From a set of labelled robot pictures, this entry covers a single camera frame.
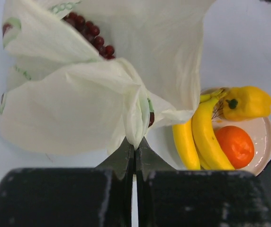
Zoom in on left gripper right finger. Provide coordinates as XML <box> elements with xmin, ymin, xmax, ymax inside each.
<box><xmin>135</xmin><ymin>139</ymin><xmax>271</xmax><ymax>227</ymax></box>

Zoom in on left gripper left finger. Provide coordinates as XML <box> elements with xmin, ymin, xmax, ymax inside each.
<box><xmin>0</xmin><ymin>140</ymin><xmax>135</xmax><ymax>227</ymax></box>

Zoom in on yellow fake banana bunch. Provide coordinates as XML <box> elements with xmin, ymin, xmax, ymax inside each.
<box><xmin>172</xmin><ymin>88</ymin><xmax>234</xmax><ymax>170</ymax></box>

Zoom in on orange fake fruit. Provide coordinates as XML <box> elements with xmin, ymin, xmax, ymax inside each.
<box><xmin>215</xmin><ymin>125</ymin><xmax>255</xmax><ymax>169</ymax></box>

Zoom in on pale green plastic bag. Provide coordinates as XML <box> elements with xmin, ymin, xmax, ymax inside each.
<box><xmin>0</xmin><ymin>0</ymin><xmax>212</xmax><ymax>155</ymax></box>

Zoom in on pink ceramic plate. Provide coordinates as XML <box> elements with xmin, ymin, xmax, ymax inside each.
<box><xmin>201</xmin><ymin>88</ymin><xmax>271</xmax><ymax>175</ymax></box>

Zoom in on yellow fake bell pepper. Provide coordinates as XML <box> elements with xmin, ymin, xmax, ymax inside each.
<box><xmin>223</xmin><ymin>86</ymin><xmax>271</xmax><ymax>122</ymax></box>

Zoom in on fake dark grapes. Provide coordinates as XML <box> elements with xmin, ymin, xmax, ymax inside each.
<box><xmin>62</xmin><ymin>11</ymin><xmax>116</xmax><ymax>60</ymax></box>

